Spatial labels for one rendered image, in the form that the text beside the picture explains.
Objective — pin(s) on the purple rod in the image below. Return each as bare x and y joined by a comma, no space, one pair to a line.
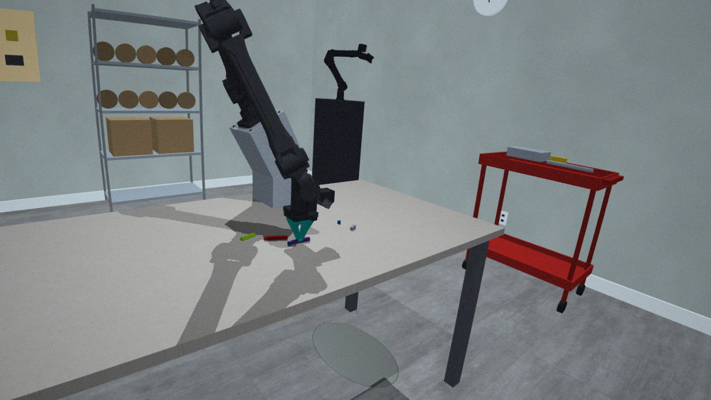
295,241

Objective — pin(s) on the red rod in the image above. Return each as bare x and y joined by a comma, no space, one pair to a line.
270,238

